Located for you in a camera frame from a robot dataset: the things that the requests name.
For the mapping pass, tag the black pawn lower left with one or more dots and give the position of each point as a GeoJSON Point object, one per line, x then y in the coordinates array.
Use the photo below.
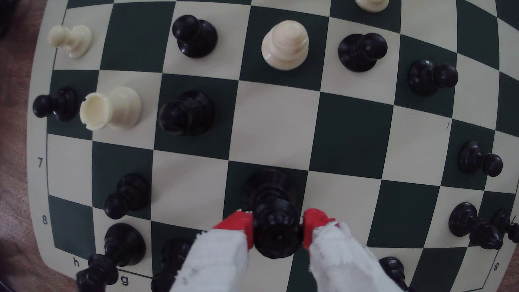
{"type": "Point", "coordinates": [129, 194]}

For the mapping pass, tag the black chess bishop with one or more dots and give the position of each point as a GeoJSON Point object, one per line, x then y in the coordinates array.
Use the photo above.
{"type": "Point", "coordinates": [472, 225]}

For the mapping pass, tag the black chess pawn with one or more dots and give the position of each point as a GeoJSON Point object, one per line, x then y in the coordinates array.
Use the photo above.
{"type": "Point", "coordinates": [392, 269]}
{"type": "Point", "coordinates": [196, 38]}
{"type": "Point", "coordinates": [478, 159]}
{"type": "Point", "coordinates": [507, 225]}
{"type": "Point", "coordinates": [429, 77]}
{"type": "Point", "coordinates": [59, 104]}
{"type": "Point", "coordinates": [359, 50]}

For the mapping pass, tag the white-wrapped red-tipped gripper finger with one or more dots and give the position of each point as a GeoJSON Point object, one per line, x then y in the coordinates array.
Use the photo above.
{"type": "Point", "coordinates": [219, 259]}
{"type": "Point", "coordinates": [340, 259]}

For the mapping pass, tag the black chess knight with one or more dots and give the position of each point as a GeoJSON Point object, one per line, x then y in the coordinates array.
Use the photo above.
{"type": "Point", "coordinates": [172, 261]}

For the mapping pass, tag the white chess pawn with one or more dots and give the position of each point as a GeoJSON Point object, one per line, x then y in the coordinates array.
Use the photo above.
{"type": "Point", "coordinates": [75, 40]}

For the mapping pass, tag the black chess queen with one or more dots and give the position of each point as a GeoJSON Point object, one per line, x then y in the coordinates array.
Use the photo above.
{"type": "Point", "coordinates": [276, 227]}

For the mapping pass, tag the white chess rook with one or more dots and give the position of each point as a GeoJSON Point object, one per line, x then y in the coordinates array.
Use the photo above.
{"type": "Point", "coordinates": [113, 108]}

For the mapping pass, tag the green and cream chess board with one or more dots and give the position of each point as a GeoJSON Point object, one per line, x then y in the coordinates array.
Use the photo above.
{"type": "Point", "coordinates": [275, 121]}

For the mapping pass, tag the white chess piece base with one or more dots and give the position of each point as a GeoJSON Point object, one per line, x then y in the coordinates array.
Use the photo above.
{"type": "Point", "coordinates": [372, 4]}

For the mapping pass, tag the white chess bishop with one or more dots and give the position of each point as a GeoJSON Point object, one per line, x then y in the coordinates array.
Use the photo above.
{"type": "Point", "coordinates": [285, 44]}

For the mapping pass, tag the black chess king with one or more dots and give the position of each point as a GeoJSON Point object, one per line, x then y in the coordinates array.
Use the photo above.
{"type": "Point", "coordinates": [117, 247]}

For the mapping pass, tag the black chess rook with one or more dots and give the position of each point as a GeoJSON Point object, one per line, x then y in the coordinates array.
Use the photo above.
{"type": "Point", "coordinates": [186, 112]}

